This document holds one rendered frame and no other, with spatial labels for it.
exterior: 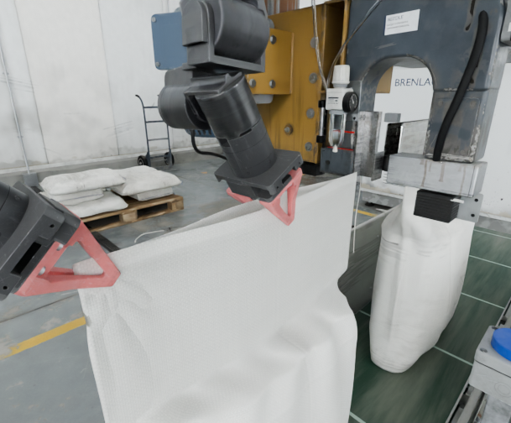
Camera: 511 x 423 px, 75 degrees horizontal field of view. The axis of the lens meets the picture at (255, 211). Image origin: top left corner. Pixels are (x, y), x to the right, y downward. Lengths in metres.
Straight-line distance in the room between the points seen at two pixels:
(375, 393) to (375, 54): 0.87
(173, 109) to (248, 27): 0.12
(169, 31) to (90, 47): 5.01
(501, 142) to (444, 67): 2.78
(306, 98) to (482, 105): 0.33
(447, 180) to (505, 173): 2.78
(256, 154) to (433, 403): 0.92
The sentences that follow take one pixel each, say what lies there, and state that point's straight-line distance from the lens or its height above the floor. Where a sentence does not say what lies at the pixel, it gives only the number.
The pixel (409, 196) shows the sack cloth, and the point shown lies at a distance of 0.90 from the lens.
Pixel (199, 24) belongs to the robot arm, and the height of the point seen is 1.23.
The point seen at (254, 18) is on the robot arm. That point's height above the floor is 1.24.
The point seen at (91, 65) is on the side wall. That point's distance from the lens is 5.65.
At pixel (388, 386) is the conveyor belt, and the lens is 1.14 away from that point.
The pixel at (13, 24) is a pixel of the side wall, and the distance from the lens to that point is 5.47.
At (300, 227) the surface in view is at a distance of 0.49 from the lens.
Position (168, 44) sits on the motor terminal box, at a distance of 0.68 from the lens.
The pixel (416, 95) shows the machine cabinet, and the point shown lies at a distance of 3.57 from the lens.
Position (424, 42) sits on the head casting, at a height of 1.25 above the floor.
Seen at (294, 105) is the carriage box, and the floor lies 1.15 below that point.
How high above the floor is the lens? 1.17
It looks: 19 degrees down
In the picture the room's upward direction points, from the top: straight up
